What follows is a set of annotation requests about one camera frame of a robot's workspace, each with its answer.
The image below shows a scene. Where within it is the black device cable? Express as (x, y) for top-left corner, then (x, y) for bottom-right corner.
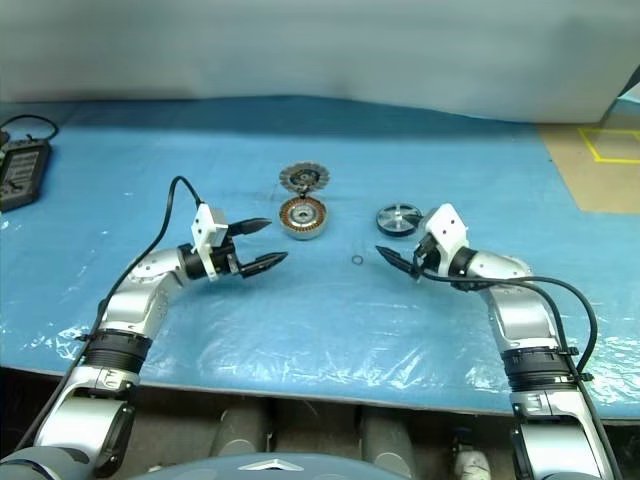
(0, 114), (60, 147)

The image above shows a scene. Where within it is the white backdrop panel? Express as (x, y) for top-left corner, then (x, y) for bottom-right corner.
(0, 0), (640, 124)

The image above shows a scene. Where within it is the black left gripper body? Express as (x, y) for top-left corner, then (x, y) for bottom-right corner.
(212, 225), (251, 279)

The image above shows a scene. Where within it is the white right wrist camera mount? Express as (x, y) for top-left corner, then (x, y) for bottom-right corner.
(423, 203), (472, 277)

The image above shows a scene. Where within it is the white rounded part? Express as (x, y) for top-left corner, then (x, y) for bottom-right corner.
(452, 440), (494, 480)

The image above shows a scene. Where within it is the black silver spoked rotor disc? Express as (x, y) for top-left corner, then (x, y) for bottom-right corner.
(373, 201), (424, 237)

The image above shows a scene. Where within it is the brown board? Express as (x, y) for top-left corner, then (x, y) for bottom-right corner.
(537, 122), (640, 214)

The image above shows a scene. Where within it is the silver finned rotor disc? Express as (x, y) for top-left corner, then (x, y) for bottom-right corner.
(278, 162), (329, 198)

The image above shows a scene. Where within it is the copper wound motor stator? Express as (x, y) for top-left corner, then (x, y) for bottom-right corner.
(276, 194), (331, 243)

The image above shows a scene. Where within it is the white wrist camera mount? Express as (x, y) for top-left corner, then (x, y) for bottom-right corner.
(191, 202), (231, 279)
(423, 203), (472, 277)

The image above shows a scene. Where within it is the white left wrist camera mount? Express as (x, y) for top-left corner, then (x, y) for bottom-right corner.
(191, 202), (231, 279)

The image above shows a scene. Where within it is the black handheld device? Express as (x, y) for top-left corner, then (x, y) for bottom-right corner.
(0, 138), (54, 214)

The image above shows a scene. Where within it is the grey rounded cylinder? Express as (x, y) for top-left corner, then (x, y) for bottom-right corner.
(209, 403), (272, 457)
(359, 409), (417, 465)

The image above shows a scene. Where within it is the grey robot torso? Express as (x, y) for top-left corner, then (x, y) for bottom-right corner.
(127, 452), (396, 480)

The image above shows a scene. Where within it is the blue plastic table sheet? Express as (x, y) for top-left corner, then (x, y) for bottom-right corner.
(0, 94), (640, 422)

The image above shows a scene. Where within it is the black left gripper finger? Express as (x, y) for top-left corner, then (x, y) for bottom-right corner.
(229, 217), (272, 238)
(241, 251), (291, 279)

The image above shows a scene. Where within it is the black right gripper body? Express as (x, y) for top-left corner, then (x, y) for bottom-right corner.
(412, 234), (442, 282)

